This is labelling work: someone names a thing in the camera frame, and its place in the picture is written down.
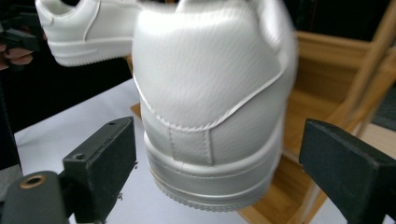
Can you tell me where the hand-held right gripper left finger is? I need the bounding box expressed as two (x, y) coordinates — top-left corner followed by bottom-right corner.
(62, 116), (138, 224)

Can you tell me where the wooden three-tier shoe rack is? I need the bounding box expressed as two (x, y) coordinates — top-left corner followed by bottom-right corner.
(125, 0), (396, 224)

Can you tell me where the white sneaker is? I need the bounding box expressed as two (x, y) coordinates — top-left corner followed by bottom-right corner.
(35, 0), (143, 68)
(132, 0), (299, 213)

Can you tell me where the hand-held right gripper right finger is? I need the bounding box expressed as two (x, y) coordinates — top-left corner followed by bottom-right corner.
(298, 118), (396, 224)

